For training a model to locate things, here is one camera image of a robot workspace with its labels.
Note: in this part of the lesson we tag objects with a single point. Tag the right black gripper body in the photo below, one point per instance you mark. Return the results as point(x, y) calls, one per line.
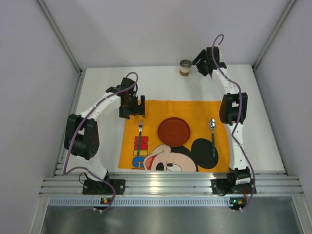
point(199, 61)

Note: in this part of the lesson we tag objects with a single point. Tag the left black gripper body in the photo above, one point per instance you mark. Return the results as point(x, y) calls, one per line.
point(132, 111)

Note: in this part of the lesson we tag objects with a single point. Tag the fork with green handle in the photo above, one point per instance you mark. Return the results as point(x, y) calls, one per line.
point(140, 127)

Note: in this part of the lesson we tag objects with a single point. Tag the metal cup with brown band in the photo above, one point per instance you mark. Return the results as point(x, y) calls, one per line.
point(185, 66)

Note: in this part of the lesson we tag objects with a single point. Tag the red round plate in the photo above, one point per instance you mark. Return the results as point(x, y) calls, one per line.
point(174, 132)

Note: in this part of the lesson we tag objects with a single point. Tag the orange Mickey Mouse placemat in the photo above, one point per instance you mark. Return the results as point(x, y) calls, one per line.
point(193, 156)

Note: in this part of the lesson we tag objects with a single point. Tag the spoon with teal handle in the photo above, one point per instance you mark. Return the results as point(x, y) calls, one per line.
point(212, 125)

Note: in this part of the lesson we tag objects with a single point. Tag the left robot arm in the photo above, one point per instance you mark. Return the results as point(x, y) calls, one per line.
point(82, 139)

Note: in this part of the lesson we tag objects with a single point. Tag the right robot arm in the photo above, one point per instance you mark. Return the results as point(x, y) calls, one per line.
point(233, 110)

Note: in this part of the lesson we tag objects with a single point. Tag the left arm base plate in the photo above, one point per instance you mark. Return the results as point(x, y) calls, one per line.
point(91, 187)

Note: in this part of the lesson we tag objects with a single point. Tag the right aluminium frame post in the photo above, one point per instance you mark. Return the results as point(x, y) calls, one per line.
point(275, 31)

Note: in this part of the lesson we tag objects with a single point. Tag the aluminium frame post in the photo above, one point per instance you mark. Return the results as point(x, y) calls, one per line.
point(56, 30)
point(275, 31)

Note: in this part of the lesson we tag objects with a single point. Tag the aluminium mounting rail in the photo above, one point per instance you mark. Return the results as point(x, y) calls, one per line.
point(169, 183)

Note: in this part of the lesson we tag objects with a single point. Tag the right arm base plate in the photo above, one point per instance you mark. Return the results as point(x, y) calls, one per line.
point(223, 187)

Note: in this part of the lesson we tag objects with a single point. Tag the slotted cable duct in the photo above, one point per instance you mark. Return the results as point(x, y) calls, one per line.
point(121, 201)

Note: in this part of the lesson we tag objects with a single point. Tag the left aluminium frame post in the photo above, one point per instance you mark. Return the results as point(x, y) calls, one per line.
point(56, 30)

